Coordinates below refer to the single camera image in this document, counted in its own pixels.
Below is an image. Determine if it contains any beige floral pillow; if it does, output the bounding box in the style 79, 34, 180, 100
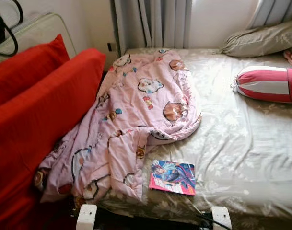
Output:
219, 19, 292, 58

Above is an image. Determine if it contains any white quilted upright mattress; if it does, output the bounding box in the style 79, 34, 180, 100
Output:
0, 12, 77, 68

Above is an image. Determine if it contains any beige floral bed sheet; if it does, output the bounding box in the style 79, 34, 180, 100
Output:
95, 46, 292, 228

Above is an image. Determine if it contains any pink cartoon print blanket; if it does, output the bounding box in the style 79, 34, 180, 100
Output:
33, 48, 202, 209

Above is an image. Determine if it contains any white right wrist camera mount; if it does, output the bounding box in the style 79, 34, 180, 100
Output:
211, 206, 232, 230

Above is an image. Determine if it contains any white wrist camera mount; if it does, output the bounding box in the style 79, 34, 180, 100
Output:
76, 205, 97, 230
211, 206, 232, 230

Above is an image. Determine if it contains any red white blue bolster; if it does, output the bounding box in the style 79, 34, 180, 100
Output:
231, 66, 292, 104

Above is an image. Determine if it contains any pink blue comic book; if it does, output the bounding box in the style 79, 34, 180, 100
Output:
149, 160, 196, 196

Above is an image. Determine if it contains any thin red cushion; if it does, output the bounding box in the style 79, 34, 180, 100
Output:
0, 34, 70, 111

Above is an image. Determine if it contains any grey pleated curtain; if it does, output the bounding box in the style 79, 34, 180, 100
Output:
246, 0, 292, 30
112, 0, 193, 56

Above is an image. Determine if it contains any large red cushion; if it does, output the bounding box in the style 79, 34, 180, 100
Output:
0, 48, 106, 230

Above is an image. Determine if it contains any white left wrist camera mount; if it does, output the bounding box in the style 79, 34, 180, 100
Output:
76, 205, 97, 230

